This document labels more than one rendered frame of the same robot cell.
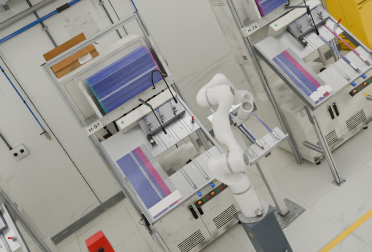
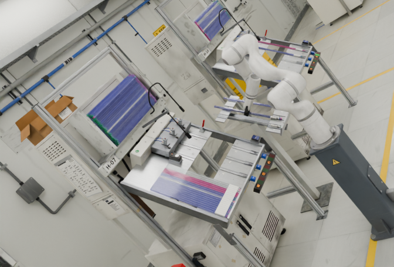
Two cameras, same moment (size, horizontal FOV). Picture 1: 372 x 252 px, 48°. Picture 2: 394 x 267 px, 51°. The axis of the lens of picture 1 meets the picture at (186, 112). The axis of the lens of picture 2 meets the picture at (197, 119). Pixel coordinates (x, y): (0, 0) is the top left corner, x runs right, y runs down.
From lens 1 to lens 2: 1.59 m
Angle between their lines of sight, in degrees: 31
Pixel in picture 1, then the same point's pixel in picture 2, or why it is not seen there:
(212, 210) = (257, 221)
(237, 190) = (308, 111)
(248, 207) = (323, 128)
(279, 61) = not seen: hidden behind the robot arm
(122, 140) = (143, 171)
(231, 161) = (292, 80)
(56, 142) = not seen: outside the picture
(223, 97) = (251, 40)
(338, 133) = not seen: hidden behind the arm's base
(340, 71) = (291, 61)
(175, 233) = (238, 257)
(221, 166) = (286, 90)
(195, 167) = (232, 161)
